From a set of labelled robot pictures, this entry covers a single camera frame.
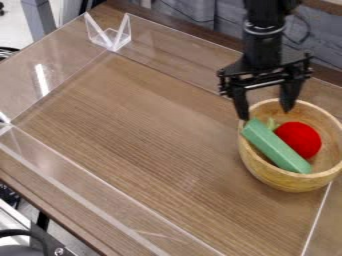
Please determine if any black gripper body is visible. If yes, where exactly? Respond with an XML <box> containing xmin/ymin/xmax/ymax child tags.
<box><xmin>216</xmin><ymin>32</ymin><xmax>312</xmax><ymax>98</ymax></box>

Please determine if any green rectangular stick block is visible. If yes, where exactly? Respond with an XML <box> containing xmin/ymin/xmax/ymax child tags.
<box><xmin>240</xmin><ymin>118</ymin><xmax>311</xmax><ymax>174</ymax></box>

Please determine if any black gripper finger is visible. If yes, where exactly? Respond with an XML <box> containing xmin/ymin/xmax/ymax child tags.
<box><xmin>279</xmin><ymin>80</ymin><xmax>303</xmax><ymax>112</ymax></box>
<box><xmin>232</xmin><ymin>87</ymin><xmax>249</xmax><ymax>120</ymax></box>

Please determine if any grey post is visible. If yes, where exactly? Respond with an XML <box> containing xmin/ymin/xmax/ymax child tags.
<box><xmin>20</xmin><ymin>0</ymin><xmax>56</xmax><ymax>41</ymax></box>

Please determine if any brown wooden bowl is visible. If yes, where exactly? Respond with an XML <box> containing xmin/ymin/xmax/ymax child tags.
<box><xmin>237</xmin><ymin>99</ymin><xmax>342</xmax><ymax>193</ymax></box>

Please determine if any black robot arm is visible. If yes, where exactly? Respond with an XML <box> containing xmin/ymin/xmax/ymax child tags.
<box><xmin>216</xmin><ymin>0</ymin><xmax>312</xmax><ymax>121</ymax></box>

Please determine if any clear acrylic enclosure wall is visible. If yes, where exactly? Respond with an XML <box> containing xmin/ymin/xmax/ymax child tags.
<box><xmin>0</xmin><ymin>8</ymin><xmax>342</xmax><ymax>256</ymax></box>

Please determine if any black table leg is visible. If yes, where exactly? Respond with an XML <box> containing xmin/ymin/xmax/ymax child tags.
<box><xmin>36</xmin><ymin>212</ymin><xmax>49</xmax><ymax>231</ymax></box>

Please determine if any black clamp with cable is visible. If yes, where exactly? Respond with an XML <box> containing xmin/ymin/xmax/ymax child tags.
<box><xmin>0</xmin><ymin>229</ymin><xmax>77</xmax><ymax>256</ymax></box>

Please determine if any red plush strawberry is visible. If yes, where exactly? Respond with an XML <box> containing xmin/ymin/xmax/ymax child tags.
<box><xmin>265</xmin><ymin>118</ymin><xmax>321</xmax><ymax>159</ymax></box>

